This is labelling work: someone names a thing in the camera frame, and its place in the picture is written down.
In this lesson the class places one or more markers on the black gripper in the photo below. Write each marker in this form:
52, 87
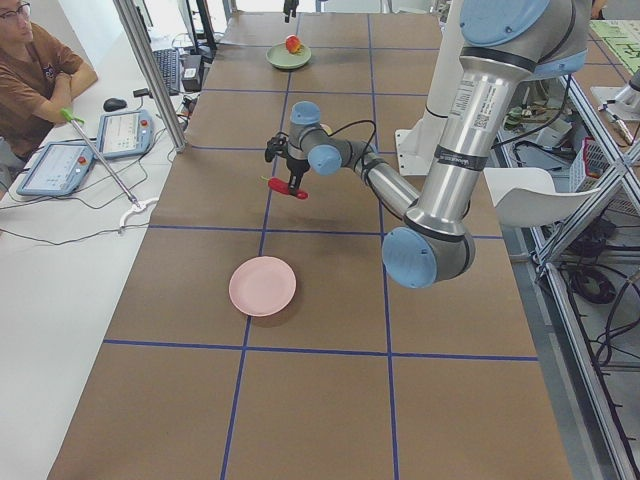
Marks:
297, 165

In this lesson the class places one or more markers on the red chili pepper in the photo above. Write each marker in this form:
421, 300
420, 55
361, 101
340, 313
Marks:
280, 186

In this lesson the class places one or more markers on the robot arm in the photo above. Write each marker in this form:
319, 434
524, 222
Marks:
504, 43

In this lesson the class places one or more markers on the light green plate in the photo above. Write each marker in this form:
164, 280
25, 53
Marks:
281, 58

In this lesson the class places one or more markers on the green and pink peach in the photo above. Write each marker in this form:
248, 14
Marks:
327, 129

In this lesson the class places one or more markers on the black keyboard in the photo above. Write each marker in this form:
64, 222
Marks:
169, 65

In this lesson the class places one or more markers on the far teach pendant tablet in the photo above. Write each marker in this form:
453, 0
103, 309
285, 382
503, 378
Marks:
125, 134

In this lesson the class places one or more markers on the teach pendant tablet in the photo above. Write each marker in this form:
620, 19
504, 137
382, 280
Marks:
58, 170
125, 134

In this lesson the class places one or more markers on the black computer mouse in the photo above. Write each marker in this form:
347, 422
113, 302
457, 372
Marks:
114, 104

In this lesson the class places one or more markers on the pink plate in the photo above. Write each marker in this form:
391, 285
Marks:
262, 286

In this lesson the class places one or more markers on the metal reacher stick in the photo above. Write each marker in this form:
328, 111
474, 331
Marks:
137, 206

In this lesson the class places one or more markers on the near teach pendant tablet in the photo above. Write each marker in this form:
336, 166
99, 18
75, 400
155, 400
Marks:
58, 170

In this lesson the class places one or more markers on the person in brown shirt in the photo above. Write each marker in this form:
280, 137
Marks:
40, 76

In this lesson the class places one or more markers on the white plastic chair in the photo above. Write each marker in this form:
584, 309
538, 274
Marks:
526, 197

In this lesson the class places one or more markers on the white plastic basket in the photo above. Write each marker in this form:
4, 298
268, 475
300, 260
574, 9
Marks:
587, 167

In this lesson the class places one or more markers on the aluminium frame post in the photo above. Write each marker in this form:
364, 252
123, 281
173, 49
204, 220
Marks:
140, 45

